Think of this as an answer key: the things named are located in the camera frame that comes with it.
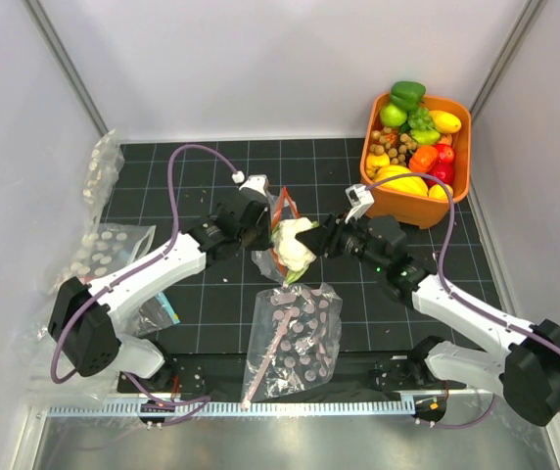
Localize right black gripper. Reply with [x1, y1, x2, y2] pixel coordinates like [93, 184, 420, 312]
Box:
[297, 208, 387, 273]

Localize white cauliflower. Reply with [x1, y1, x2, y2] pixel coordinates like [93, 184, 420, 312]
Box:
[271, 217, 316, 285]

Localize clear bag orange zipper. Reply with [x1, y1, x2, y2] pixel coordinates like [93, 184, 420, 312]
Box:
[252, 187, 305, 286]

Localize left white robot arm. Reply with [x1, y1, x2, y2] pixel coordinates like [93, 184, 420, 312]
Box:
[48, 183, 271, 392]

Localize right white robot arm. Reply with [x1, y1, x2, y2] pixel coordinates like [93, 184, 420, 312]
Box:
[296, 215, 560, 427]

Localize clear bag pink dots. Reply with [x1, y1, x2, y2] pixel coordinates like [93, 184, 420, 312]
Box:
[241, 283, 343, 410]

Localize clear bag white dots flat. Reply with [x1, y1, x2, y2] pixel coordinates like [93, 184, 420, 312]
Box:
[47, 223, 156, 295]

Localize clear bag white dots upright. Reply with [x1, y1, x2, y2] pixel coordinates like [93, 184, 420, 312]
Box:
[82, 129, 124, 226]

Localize black grid mat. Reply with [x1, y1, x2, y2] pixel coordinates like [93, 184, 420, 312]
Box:
[104, 138, 502, 353]

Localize yellow lemon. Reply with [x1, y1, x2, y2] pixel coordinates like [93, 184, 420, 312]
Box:
[365, 153, 390, 180]

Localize orange plastic basket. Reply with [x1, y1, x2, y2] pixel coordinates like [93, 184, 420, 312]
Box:
[360, 92, 472, 229]

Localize brown longan cluster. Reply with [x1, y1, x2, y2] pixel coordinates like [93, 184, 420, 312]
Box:
[368, 127, 418, 166]

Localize orange pumpkin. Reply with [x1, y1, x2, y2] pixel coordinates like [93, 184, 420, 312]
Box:
[408, 146, 439, 173]

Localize green apple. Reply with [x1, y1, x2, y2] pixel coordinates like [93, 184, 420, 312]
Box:
[379, 103, 408, 127]

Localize red pomegranate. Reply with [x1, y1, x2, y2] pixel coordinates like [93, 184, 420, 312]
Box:
[429, 162, 455, 185]

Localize green pear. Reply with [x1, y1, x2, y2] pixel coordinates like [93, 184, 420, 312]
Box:
[410, 128, 442, 146]

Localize red apple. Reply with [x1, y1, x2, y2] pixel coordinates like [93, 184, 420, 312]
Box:
[434, 143, 456, 165]

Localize green grapes bunch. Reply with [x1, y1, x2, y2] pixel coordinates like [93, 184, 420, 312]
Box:
[407, 107, 434, 130]

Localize green bell pepper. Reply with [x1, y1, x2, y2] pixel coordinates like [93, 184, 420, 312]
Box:
[390, 81, 426, 113]

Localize yellow mango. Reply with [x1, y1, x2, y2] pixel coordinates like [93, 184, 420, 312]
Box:
[429, 110, 462, 134]

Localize crumpled clear bags pile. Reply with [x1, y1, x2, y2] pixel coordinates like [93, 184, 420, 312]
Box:
[15, 296, 117, 408]

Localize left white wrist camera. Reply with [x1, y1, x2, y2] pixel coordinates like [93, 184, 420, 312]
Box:
[239, 174, 268, 202]

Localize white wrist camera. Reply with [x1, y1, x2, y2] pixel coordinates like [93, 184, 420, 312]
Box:
[239, 174, 268, 202]
[345, 184, 374, 224]

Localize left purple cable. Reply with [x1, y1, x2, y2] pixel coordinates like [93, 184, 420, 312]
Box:
[49, 142, 246, 422]

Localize purple cable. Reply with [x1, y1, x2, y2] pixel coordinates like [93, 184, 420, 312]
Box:
[49, 142, 246, 422]
[362, 173, 560, 430]

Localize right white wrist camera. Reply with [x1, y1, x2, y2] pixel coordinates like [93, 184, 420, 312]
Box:
[345, 184, 374, 224]

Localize aluminium cable rail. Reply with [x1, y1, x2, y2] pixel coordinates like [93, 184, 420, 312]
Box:
[48, 396, 415, 419]

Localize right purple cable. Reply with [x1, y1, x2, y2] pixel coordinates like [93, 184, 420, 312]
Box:
[362, 173, 560, 430]

